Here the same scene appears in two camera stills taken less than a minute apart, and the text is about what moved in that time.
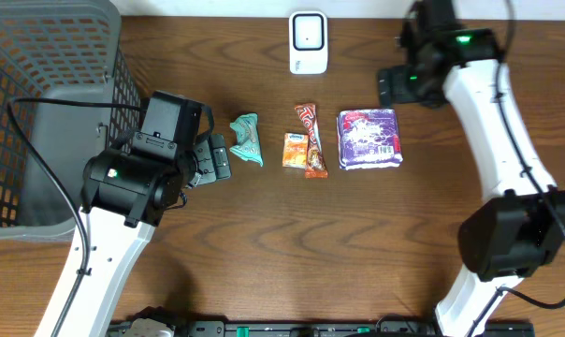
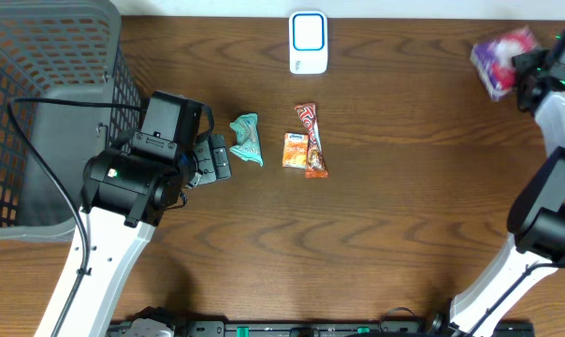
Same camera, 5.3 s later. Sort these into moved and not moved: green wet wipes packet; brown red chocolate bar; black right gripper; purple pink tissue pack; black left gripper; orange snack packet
Moved: black right gripper; purple pink tissue pack
Not moved: orange snack packet; green wet wipes packet; black left gripper; brown red chocolate bar
